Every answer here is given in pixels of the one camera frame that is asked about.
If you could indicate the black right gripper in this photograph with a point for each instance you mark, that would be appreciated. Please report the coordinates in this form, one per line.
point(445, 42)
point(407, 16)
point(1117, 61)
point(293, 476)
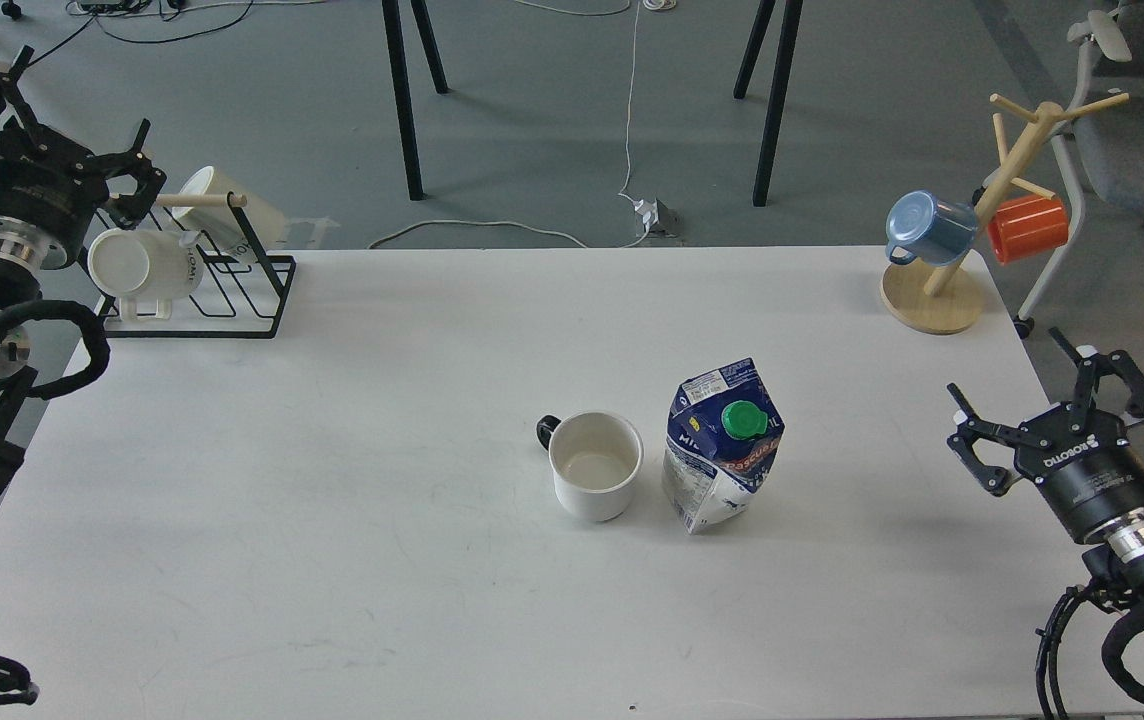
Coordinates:
point(1097, 475)

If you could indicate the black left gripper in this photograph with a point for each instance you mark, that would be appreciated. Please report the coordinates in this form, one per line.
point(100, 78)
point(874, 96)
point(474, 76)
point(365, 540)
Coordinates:
point(42, 188)

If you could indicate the blue white milk carton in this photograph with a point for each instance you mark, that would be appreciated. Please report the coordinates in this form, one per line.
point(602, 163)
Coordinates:
point(723, 434)

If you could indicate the white mug black handle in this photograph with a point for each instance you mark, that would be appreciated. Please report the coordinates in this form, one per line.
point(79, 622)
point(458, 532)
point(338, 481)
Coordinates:
point(596, 461)

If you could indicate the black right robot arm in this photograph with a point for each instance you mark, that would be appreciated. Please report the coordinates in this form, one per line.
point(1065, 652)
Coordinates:
point(1115, 567)

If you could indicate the white mug on rack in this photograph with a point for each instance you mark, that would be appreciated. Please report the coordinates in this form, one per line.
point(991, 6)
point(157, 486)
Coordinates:
point(146, 271)

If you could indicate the wooden mug tree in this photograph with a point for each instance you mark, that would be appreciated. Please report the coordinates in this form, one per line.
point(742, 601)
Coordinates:
point(945, 300)

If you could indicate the orange mug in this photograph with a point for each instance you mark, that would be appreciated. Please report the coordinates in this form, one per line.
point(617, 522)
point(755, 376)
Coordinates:
point(1027, 226)

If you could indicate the blue mug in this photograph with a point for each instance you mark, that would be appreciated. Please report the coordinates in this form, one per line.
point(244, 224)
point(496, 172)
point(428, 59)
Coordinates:
point(919, 226)

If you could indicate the grey office chair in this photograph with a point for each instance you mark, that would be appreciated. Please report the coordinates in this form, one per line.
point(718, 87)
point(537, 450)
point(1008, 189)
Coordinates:
point(1132, 150)

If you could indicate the black table leg right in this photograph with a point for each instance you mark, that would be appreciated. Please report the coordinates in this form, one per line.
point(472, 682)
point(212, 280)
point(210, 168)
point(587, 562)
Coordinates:
point(782, 71)

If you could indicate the white power adapter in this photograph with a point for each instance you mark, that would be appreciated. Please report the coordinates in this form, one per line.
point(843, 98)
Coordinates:
point(656, 220)

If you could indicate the black wire mug rack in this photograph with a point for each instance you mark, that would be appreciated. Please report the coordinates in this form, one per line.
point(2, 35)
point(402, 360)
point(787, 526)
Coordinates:
point(245, 291)

